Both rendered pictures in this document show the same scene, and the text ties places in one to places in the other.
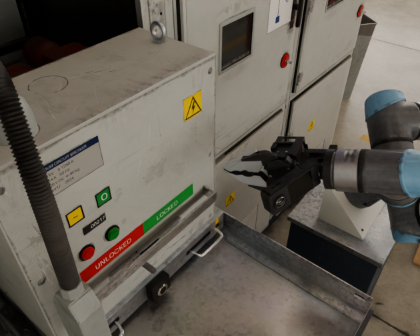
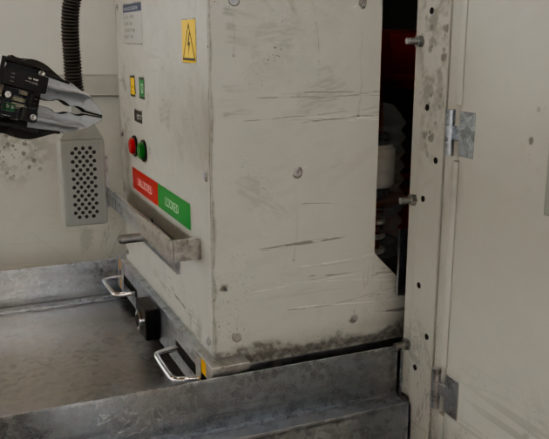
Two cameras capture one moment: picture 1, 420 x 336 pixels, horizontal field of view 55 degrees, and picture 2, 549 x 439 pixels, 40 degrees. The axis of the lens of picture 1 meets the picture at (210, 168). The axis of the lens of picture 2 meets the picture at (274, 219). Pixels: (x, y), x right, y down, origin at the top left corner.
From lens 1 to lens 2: 150 cm
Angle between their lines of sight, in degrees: 101
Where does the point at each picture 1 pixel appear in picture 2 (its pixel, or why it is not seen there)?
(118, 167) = (147, 62)
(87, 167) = (137, 34)
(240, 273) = not seen: hidden behind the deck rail
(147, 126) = (160, 28)
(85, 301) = not seen: hidden behind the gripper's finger
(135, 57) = not seen: outside the picture
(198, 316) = (81, 366)
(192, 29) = (478, 16)
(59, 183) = (129, 32)
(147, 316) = (132, 338)
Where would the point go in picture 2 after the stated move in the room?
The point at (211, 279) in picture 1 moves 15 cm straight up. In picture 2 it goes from (125, 389) to (119, 284)
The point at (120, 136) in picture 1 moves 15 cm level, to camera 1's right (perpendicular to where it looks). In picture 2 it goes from (149, 19) to (76, 16)
